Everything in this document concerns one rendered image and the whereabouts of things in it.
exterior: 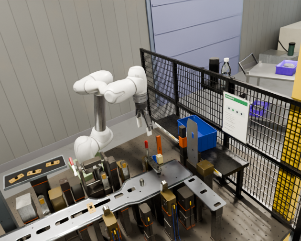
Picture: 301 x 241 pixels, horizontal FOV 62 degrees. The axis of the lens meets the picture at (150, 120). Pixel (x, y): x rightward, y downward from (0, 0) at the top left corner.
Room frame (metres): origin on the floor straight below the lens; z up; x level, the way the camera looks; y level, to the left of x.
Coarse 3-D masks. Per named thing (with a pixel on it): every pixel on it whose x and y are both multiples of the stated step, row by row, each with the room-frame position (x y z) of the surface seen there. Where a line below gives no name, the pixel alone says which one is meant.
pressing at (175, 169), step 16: (176, 160) 1.43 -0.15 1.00; (144, 176) 1.30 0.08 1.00; (160, 176) 1.28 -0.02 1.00; (176, 176) 1.26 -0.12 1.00; (128, 192) 1.17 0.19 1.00; (144, 192) 1.15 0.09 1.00; (160, 192) 1.14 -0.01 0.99; (64, 208) 1.10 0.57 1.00; (80, 208) 1.09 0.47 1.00; (96, 208) 1.07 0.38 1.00; (112, 208) 1.06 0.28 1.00; (32, 224) 1.01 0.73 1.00; (48, 224) 1.00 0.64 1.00; (64, 224) 0.98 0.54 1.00; (80, 224) 0.97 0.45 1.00; (0, 240) 0.93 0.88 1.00; (16, 240) 0.92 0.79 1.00; (32, 240) 0.91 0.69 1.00; (48, 240) 0.90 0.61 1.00
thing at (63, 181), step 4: (60, 180) 1.24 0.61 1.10; (64, 180) 1.24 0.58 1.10; (60, 184) 1.21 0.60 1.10; (64, 184) 1.21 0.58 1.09; (68, 184) 1.22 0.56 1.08; (64, 188) 1.21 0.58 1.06; (68, 188) 1.22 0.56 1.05; (64, 192) 1.21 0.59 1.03; (68, 192) 1.22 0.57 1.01; (68, 196) 1.22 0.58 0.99; (72, 196) 1.23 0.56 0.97; (68, 200) 1.21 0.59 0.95; (72, 200) 1.22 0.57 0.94; (68, 204) 1.21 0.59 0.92
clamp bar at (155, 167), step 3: (147, 159) 1.39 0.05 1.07; (150, 159) 1.38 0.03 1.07; (150, 162) 1.35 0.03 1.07; (153, 162) 1.35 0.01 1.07; (150, 165) 1.34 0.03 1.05; (153, 165) 1.31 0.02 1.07; (156, 165) 1.31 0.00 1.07; (153, 168) 1.30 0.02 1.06; (156, 168) 1.28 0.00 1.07; (159, 168) 1.27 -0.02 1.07; (156, 171) 1.27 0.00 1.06; (159, 171) 1.27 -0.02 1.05; (159, 174) 1.27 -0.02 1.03
